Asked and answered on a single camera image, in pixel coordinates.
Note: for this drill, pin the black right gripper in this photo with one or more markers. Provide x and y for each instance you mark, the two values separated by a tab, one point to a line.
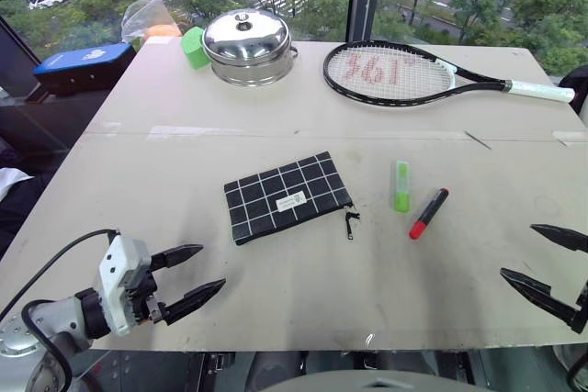
582	307

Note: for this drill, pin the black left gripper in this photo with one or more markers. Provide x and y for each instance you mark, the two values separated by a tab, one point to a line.
146	300

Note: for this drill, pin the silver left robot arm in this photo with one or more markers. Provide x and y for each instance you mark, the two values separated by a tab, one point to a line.
55	318

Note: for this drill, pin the black checked zipper pouch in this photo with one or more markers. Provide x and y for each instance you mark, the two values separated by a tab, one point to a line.
280	199

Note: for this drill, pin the black marker with red cap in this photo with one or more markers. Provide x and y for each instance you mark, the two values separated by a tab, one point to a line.
428	214

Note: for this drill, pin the thin grey stick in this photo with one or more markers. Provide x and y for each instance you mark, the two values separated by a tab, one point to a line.
478	140

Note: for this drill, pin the green clear glue stick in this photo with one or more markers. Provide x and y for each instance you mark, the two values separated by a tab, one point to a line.
401	190

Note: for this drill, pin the black and white object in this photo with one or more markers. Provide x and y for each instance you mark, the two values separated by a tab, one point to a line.
576	89

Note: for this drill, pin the dark and white garment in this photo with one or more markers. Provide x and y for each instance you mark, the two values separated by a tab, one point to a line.
18	208

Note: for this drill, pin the black white tennis racket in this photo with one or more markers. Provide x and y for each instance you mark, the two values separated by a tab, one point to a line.
459	73

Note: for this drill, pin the steel pot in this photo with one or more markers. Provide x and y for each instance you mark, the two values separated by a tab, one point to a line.
257	71

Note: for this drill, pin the green foam block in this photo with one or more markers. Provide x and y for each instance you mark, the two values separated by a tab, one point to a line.
194	48

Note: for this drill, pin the blue black box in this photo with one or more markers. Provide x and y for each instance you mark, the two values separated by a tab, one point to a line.
82	66

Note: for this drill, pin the orange object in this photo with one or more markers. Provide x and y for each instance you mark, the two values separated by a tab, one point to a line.
163	31

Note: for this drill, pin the steel pot lid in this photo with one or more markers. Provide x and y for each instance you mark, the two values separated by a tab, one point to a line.
248	36

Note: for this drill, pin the clear plastic bag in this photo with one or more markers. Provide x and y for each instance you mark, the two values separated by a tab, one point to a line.
142	15

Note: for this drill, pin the white car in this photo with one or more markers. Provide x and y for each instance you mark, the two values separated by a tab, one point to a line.
46	0

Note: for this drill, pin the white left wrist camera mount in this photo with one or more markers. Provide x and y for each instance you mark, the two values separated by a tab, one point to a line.
120	272

